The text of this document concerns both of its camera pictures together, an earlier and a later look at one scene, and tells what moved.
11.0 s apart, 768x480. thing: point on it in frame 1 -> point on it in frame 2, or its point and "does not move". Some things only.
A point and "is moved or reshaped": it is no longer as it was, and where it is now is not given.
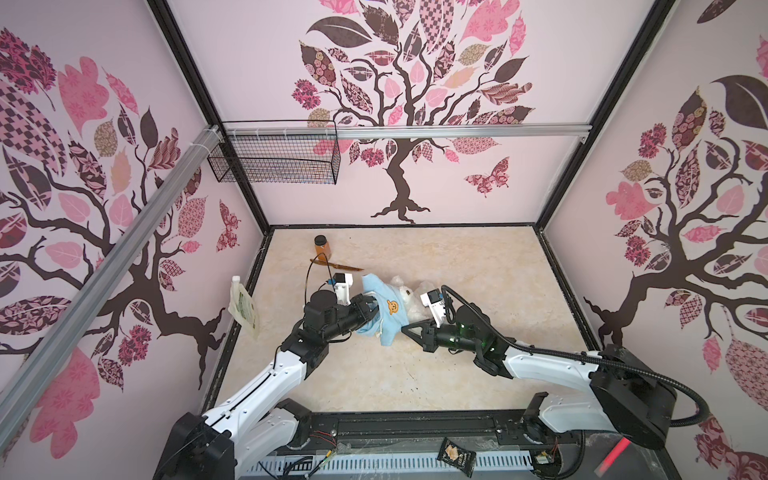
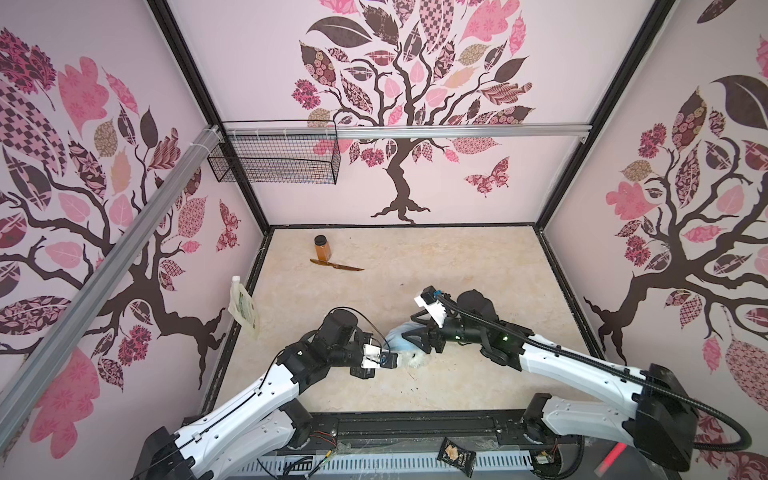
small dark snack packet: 463,458 does not move
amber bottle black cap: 322,246 does not move
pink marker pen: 612,457 does not move
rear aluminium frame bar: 414,130 does not move
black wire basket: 277,160 does not move
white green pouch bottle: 241,303 does not move
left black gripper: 363,312 -> 360,374
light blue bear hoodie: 392,315 is moved or reshaped
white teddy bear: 415,308 -> 413,359
